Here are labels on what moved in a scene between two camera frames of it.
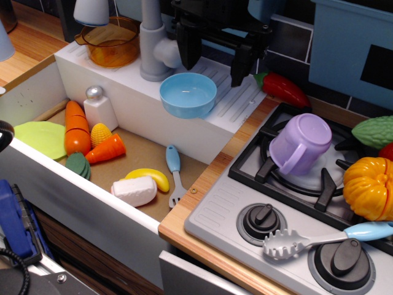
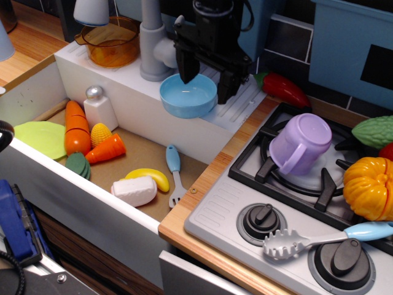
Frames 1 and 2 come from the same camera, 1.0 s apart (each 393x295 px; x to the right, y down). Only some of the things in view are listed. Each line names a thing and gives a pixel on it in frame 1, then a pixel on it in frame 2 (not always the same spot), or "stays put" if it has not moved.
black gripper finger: (242, 65) to (229, 85)
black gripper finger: (190, 40) to (188, 66)
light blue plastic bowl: (188, 95) stays put
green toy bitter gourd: (376, 131) stays put
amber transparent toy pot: (115, 45) stays put
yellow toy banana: (159, 180) stays put
